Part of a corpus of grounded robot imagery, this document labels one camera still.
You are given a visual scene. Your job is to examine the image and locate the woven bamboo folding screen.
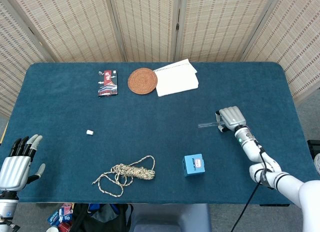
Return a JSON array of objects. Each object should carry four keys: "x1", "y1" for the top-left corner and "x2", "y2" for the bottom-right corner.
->
[{"x1": 0, "y1": 0, "x2": 320, "y2": 117}]

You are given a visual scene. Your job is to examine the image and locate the light blue cardboard box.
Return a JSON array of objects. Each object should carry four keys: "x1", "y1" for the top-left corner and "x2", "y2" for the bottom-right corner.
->
[{"x1": 181, "y1": 153, "x2": 206, "y2": 177}]

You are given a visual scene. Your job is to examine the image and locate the beige braided rope bundle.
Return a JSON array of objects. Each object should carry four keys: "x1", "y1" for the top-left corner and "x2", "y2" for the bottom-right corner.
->
[{"x1": 91, "y1": 155, "x2": 156, "y2": 198}]

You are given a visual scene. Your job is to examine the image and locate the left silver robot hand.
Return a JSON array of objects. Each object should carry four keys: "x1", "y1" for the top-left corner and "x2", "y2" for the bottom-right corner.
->
[{"x1": 0, "y1": 134, "x2": 47, "y2": 192}]

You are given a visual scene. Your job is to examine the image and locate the black arm strap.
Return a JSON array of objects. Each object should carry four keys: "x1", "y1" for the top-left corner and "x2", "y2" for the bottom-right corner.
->
[{"x1": 258, "y1": 168, "x2": 276, "y2": 189}]

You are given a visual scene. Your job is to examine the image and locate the clear glass test tube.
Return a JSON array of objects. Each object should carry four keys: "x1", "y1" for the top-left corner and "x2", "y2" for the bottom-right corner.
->
[{"x1": 198, "y1": 121, "x2": 225, "y2": 129}]

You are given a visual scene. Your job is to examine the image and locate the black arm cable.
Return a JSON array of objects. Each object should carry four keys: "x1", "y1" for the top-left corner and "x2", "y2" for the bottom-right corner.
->
[{"x1": 229, "y1": 139, "x2": 268, "y2": 232}]

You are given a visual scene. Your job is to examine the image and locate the black backpack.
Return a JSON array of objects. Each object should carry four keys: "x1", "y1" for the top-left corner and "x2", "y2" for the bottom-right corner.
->
[{"x1": 71, "y1": 203, "x2": 135, "y2": 232}]

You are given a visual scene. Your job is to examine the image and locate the black box object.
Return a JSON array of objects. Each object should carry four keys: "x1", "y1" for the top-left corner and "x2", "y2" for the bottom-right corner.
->
[{"x1": 306, "y1": 139, "x2": 320, "y2": 159}]

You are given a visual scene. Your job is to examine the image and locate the round woven rattan coaster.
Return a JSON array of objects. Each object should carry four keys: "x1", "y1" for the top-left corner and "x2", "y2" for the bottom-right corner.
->
[{"x1": 127, "y1": 68, "x2": 159, "y2": 95}]

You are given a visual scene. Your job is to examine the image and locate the blue table cloth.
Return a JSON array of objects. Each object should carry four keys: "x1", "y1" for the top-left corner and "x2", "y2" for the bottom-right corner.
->
[{"x1": 0, "y1": 62, "x2": 315, "y2": 205}]

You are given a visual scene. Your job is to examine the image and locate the grey blue chair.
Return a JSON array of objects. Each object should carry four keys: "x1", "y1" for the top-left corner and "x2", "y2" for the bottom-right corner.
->
[{"x1": 129, "y1": 203, "x2": 212, "y2": 232}]

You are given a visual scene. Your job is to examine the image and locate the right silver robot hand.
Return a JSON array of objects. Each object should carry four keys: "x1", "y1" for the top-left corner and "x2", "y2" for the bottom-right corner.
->
[{"x1": 214, "y1": 106, "x2": 248, "y2": 133}]

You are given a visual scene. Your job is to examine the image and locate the blue red snack packets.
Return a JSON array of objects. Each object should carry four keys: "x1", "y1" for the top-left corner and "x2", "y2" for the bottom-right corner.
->
[{"x1": 47, "y1": 203, "x2": 75, "y2": 232}]

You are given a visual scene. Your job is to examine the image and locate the folded white cloth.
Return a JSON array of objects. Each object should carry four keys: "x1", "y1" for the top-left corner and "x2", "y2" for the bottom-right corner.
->
[{"x1": 152, "y1": 58, "x2": 200, "y2": 97}]

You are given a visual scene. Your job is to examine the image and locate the dark red printed card box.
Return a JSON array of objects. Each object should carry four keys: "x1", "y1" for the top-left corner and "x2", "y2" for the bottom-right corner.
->
[{"x1": 97, "y1": 70, "x2": 119, "y2": 98}]

